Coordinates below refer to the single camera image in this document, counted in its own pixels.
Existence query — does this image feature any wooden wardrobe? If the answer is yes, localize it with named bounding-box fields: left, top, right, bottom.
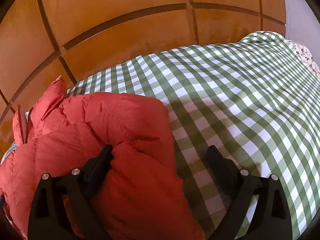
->
left=1, top=0, right=286, bottom=152

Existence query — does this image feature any green white checkered bedspread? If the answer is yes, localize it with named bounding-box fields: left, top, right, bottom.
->
left=68, top=31, right=319, bottom=239

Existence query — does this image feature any red puffer jacket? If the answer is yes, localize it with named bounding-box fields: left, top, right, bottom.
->
left=1, top=77, right=205, bottom=239

